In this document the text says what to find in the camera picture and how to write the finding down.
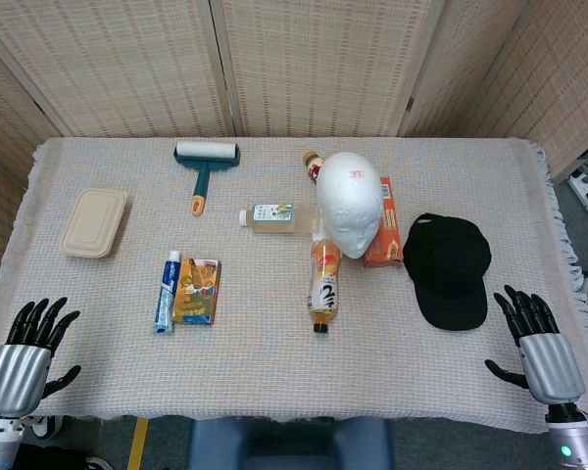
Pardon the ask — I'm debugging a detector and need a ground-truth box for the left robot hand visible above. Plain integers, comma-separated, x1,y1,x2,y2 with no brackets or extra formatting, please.
0,296,83,418

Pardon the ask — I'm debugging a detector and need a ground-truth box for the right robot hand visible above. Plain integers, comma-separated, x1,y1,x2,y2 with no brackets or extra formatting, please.
484,284,587,406

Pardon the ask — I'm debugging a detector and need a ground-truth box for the black baseball cap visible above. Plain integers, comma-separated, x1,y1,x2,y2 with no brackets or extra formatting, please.
402,212,493,331

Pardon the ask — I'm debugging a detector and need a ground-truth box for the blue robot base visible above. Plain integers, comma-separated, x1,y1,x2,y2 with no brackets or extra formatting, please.
186,415,396,470

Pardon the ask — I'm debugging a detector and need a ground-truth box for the white foam mannequin head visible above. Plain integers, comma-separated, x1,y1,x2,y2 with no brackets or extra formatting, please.
316,151,384,259

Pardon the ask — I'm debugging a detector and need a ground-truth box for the beige lidded food container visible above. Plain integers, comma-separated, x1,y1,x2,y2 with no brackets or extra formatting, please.
60,188,129,259

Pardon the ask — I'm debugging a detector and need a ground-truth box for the blue white toothpaste tube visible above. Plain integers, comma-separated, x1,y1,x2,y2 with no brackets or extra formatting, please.
154,250,183,336

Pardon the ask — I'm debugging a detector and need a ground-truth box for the orange yellow snack packet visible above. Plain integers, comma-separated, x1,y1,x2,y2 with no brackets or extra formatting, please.
171,257,222,326

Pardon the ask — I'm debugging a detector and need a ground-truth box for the orange snack box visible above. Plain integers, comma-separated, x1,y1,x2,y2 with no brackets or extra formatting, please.
362,175,404,269

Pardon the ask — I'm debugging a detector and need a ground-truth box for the orange juice bottle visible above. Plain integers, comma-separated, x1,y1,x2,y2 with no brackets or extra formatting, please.
308,239,343,334

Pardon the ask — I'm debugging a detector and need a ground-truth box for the woven beige tablecloth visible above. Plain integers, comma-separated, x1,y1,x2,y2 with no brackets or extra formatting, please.
0,136,588,435

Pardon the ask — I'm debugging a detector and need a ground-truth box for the teal lint roller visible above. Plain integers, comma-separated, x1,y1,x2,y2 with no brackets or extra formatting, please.
172,140,240,217

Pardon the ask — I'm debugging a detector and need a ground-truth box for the clear tea bottle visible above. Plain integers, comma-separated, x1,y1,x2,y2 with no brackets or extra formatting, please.
238,203,323,235

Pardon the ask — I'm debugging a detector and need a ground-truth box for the small brown drink bottle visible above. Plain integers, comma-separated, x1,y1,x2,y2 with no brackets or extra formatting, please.
302,151,327,184

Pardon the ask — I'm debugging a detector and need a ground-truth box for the bamboo folding screen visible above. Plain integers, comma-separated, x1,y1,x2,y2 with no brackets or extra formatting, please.
0,0,588,275

